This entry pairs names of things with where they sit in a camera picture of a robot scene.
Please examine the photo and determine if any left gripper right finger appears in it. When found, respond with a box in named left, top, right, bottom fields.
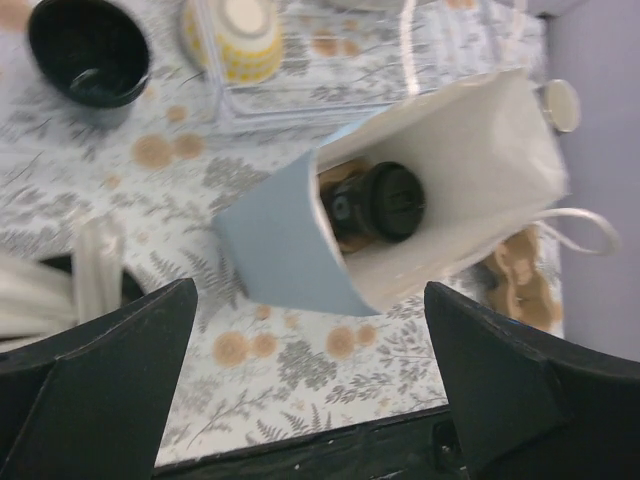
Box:
left=424, top=282, right=639, bottom=479

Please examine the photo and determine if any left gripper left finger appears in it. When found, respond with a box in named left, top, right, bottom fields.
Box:
left=1, top=278, right=198, bottom=479

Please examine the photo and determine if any black cup lid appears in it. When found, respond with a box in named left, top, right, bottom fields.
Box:
left=362, top=162, right=426, bottom=243

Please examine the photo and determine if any light blue paper bag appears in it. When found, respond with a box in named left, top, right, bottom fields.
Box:
left=212, top=0, right=624, bottom=319

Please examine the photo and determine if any single cardboard cup carrier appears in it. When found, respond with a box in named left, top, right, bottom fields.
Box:
left=318, top=157, right=374, bottom=255

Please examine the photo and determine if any grey straw holder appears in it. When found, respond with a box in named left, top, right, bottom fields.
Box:
left=40, top=254, right=145, bottom=324

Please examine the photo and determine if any black takeout coffee cup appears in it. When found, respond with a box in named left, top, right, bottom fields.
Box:
left=322, top=172, right=375, bottom=238

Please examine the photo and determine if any floral table mat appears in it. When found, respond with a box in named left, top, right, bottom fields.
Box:
left=0, top=0, right=566, bottom=466

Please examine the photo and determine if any grey blue mug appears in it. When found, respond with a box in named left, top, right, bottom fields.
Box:
left=541, top=79, right=581, bottom=134

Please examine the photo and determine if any stack of black cups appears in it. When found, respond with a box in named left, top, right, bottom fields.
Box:
left=27, top=1, right=151, bottom=130

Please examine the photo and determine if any yellow dotted bowl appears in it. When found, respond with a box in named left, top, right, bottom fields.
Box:
left=181, top=0, right=284, bottom=84

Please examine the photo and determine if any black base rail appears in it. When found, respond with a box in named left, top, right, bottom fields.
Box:
left=152, top=406, right=468, bottom=479

